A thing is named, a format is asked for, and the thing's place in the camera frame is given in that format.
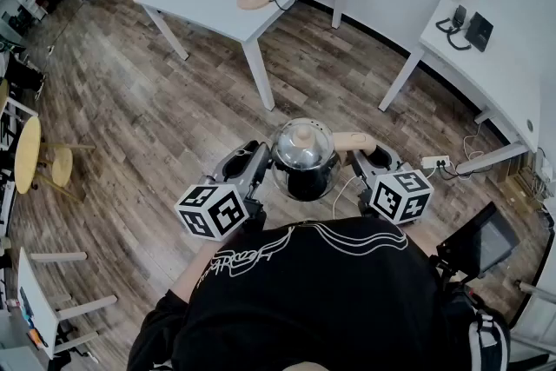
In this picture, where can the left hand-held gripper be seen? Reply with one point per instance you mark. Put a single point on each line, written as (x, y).
(226, 169)

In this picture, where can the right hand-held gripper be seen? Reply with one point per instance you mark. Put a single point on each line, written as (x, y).
(401, 195)

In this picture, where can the person's left forearm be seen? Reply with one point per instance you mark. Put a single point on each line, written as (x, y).
(191, 276)

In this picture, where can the person's right forearm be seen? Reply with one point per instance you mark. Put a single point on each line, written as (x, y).
(423, 241)

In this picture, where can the white power strip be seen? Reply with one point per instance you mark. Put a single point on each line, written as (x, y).
(434, 162)

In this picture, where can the person's black printed shirt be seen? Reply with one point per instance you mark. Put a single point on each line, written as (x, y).
(304, 300)

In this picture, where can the white table with grommet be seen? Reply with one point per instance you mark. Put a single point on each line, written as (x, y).
(504, 69)

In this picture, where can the yellow wooden stool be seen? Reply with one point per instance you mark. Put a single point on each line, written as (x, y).
(63, 167)

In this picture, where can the black box device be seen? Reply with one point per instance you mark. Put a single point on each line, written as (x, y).
(481, 31)

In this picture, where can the black desk telephone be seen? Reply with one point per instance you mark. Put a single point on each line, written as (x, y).
(458, 17)

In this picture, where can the round yellow table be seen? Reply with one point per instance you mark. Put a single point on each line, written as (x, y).
(27, 154)

